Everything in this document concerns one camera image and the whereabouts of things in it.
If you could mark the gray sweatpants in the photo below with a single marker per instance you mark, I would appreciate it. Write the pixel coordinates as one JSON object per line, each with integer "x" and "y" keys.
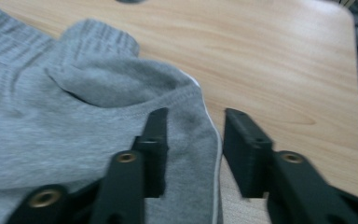
{"x": 74, "y": 124}

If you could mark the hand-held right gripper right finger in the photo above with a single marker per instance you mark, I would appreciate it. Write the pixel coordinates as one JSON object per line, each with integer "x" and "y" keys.
{"x": 248, "y": 158}

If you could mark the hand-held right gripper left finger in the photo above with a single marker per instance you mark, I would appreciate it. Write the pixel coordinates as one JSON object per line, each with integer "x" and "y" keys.
{"x": 155, "y": 161}

